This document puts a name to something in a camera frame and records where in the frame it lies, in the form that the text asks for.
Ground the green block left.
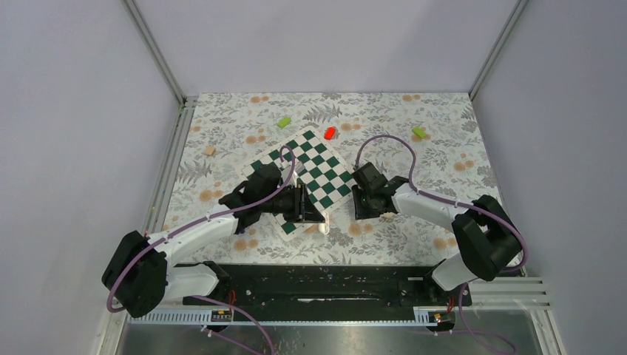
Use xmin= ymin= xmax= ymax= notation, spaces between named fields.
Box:
xmin=277 ymin=116 xmax=291 ymax=129

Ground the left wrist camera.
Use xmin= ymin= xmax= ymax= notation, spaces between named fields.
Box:
xmin=281 ymin=164 xmax=305 ymax=186

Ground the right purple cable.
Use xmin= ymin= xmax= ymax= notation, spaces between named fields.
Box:
xmin=354 ymin=135 xmax=530 ymax=355

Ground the floral patterned table mat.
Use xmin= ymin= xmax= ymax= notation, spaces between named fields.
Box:
xmin=162 ymin=92 xmax=498 ymax=266

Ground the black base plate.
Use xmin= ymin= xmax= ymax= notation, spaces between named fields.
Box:
xmin=182 ymin=263 xmax=474 ymax=323

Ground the green block right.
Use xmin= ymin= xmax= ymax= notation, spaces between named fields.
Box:
xmin=412 ymin=126 xmax=427 ymax=139

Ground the white earbud case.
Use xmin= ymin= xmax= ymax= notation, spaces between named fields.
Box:
xmin=318 ymin=221 xmax=330 ymax=235

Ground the small wooden cube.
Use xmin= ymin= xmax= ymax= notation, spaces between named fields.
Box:
xmin=204 ymin=146 xmax=216 ymax=156

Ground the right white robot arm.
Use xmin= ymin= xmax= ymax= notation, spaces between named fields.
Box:
xmin=352 ymin=163 xmax=524 ymax=305

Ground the white slotted cable duct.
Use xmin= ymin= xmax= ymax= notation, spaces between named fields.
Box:
xmin=126 ymin=307 xmax=442 ymax=326

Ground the red block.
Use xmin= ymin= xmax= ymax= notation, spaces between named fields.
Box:
xmin=324 ymin=126 xmax=337 ymax=141

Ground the green white chessboard mat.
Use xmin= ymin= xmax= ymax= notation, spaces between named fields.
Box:
xmin=236 ymin=126 xmax=355 ymax=214

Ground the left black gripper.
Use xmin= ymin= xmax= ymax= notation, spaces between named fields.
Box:
xmin=261 ymin=183 xmax=325 ymax=223

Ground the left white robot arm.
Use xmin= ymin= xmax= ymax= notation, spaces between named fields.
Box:
xmin=101 ymin=164 xmax=326 ymax=317

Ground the green block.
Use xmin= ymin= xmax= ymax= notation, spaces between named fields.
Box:
xmin=412 ymin=126 xmax=427 ymax=139
xmin=277 ymin=116 xmax=291 ymax=129

